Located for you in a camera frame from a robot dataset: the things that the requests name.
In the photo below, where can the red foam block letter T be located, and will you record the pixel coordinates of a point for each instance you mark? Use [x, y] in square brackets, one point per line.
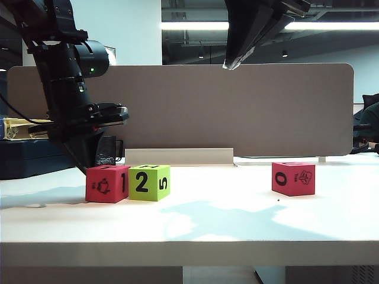
[103, 193]

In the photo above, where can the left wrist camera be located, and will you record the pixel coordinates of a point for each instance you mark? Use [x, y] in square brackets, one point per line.
[117, 112]

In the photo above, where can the green foam block letter H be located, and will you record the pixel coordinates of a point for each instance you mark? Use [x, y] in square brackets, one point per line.
[152, 193]

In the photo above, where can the black curved chair armrest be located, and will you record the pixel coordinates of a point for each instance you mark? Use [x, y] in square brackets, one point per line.
[359, 147]

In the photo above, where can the grey ceiling air duct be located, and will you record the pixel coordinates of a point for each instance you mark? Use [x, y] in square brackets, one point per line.
[204, 37]

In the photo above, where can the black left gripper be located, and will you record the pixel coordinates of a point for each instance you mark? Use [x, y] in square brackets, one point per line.
[74, 124]

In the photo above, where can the brown desk divider panel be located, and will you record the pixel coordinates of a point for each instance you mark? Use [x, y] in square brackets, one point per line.
[222, 109]

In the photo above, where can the black office chair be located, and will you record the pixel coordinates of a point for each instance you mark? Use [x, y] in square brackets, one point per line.
[371, 100]

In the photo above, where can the black mug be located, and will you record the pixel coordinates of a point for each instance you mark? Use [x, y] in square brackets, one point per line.
[106, 154]

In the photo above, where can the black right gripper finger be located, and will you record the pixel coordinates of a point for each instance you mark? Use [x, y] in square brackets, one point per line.
[272, 23]
[241, 29]

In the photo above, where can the wall-mounted sign holder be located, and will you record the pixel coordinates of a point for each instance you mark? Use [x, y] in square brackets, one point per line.
[112, 54]

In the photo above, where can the red foam block letter U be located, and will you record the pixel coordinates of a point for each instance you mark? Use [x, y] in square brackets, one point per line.
[291, 187]

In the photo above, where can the person in dark jacket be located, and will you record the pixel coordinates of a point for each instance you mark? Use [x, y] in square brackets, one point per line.
[370, 124]

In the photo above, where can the long ceiling light strip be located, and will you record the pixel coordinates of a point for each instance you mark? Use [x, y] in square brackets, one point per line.
[192, 26]

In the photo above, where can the yellow patterned box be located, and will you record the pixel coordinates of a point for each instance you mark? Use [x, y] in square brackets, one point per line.
[14, 130]

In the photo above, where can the dark blue box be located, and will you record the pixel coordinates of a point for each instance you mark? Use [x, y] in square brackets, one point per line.
[29, 159]

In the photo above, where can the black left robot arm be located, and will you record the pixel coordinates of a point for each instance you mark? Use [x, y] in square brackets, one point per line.
[62, 74]

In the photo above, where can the black ceiling spot lamp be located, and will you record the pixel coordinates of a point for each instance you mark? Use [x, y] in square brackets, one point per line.
[284, 54]

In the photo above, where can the grey vented cabinet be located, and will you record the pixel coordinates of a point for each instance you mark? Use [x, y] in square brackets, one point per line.
[325, 276]

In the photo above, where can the white divider foot bracket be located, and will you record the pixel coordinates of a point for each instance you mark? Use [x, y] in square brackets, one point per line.
[321, 160]

